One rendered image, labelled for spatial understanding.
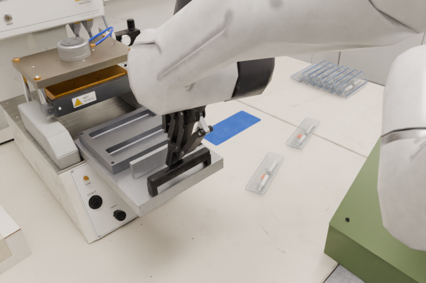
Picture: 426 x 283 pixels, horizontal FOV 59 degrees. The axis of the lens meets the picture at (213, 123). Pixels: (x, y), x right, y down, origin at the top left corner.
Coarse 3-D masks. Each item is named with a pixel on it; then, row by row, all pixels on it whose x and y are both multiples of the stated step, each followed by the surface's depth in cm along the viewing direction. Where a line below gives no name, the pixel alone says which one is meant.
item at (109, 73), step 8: (96, 72) 101; (104, 72) 101; (112, 72) 101; (120, 72) 101; (72, 80) 98; (80, 80) 98; (88, 80) 97; (96, 80) 97; (104, 80) 98; (48, 88) 94; (56, 88) 94; (64, 88) 94; (72, 88) 94; (80, 88) 94; (48, 96) 95; (56, 96) 91
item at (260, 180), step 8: (272, 152) 117; (264, 160) 114; (272, 160) 114; (280, 160) 113; (264, 168) 110; (272, 168) 110; (256, 176) 107; (264, 176) 107; (272, 176) 107; (248, 184) 105; (256, 184) 105; (264, 184) 105
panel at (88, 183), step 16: (80, 176) 89; (96, 176) 92; (80, 192) 89; (96, 192) 92; (112, 192) 94; (96, 208) 91; (112, 208) 94; (128, 208) 96; (96, 224) 92; (112, 224) 94
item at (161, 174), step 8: (200, 152) 78; (208, 152) 79; (184, 160) 76; (192, 160) 76; (200, 160) 78; (208, 160) 80; (168, 168) 74; (176, 168) 74; (184, 168) 76; (152, 176) 72; (160, 176) 72; (168, 176) 73; (176, 176) 75; (152, 184) 72; (160, 184) 73; (152, 192) 72
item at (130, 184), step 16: (80, 144) 89; (96, 160) 83; (144, 160) 77; (160, 160) 80; (112, 176) 78; (128, 176) 78; (144, 176) 78; (192, 176) 78; (208, 176) 82; (128, 192) 74; (144, 192) 74; (160, 192) 74; (176, 192) 77; (144, 208) 72
